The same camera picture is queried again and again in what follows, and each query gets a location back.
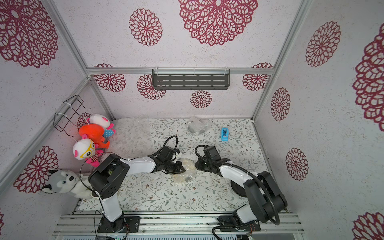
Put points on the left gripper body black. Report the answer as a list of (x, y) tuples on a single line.
[(173, 168)]

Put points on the grey metal wall shelf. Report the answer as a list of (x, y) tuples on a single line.
[(191, 81)]

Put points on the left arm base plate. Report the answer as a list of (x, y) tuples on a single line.
[(121, 225)]

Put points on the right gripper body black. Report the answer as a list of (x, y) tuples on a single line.
[(202, 163)]

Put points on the white pink plush toy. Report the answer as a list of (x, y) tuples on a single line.
[(103, 122)]

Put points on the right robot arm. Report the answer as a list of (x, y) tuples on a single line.
[(265, 199)]

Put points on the blue tape dispenser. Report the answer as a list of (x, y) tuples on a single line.
[(224, 134)]

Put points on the grey husky plush toy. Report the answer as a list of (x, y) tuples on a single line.
[(68, 182)]

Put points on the red orange plush toy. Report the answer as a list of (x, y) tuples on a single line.
[(95, 133)]

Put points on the floral table mat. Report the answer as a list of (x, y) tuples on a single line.
[(207, 192)]

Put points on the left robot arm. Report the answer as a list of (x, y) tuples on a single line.
[(108, 177)]

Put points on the black wire wall basket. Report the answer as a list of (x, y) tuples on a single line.
[(72, 105)]

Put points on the black plate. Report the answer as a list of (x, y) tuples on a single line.
[(239, 190)]

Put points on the white plush doll yellow glasses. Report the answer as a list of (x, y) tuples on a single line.
[(87, 150)]

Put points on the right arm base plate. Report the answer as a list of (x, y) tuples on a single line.
[(231, 223)]

